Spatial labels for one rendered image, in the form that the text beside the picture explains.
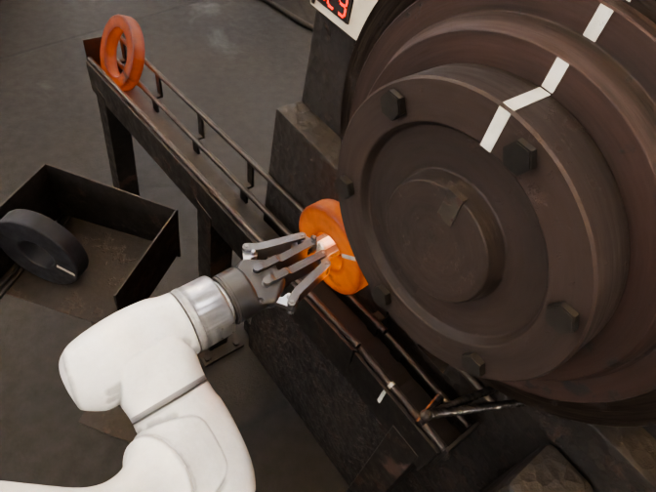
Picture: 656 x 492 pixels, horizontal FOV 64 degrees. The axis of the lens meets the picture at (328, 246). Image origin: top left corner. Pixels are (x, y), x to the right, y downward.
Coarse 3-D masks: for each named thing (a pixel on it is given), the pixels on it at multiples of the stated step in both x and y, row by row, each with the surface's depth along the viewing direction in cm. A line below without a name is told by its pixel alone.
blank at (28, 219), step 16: (0, 224) 86; (16, 224) 84; (32, 224) 84; (48, 224) 86; (0, 240) 90; (16, 240) 88; (32, 240) 87; (48, 240) 85; (64, 240) 86; (16, 256) 92; (32, 256) 92; (48, 256) 94; (64, 256) 87; (80, 256) 89; (32, 272) 95; (48, 272) 93; (64, 272) 91; (80, 272) 91
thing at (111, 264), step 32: (32, 192) 96; (64, 192) 101; (96, 192) 98; (128, 192) 96; (96, 224) 106; (128, 224) 102; (160, 224) 99; (0, 256) 93; (96, 256) 100; (128, 256) 101; (160, 256) 95; (32, 288) 94; (64, 288) 95; (96, 288) 96; (128, 288) 86; (96, 320) 91; (96, 416) 139
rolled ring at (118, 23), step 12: (108, 24) 136; (120, 24) 132; (132, 24) 130; (108, 36) 137; (132, 36) 129; (108, 48) 139; (132, 48) 129; (108, 60) 139; (132, 60) 130; (108, 72) 138; (132, 72) 131; (120, 84) 134; (132, 84) 134
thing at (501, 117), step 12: (600, 12) 35; (612, 12) 34; (600, 24) 35; (588, 36) 36; (552, 72) 37; (552, 84) 38; (528, 96) 37; (540, 96) 37; (516, 108) 36; (492, 120) 37; (504, 120) 36; (492, 132) 37; (480, 144) 39; (492, 144) 38
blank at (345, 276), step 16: (320, 208) 79; (336, 208) 78; (304, 224) 85; (320, 224) 80; (336, 224) 77; (336, 240) 79; (352, 256) 77; (336, 272) 83; (352, 272) 79; (336, 288) 86; (352, 288) 81
